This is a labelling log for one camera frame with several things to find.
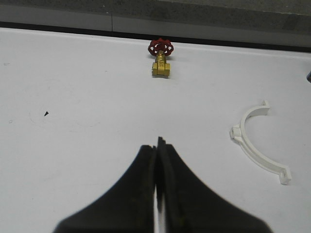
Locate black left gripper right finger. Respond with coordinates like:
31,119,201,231
156,137,271,233

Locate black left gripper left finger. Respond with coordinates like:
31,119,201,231
54,146,156,233

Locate white half pipe clamp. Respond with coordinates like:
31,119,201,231
229,100,292,185

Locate brass valve red handwheel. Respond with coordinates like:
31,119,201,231
148,38,174,77

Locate grey stone countertop ledge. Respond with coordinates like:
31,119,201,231
1,0,311,33

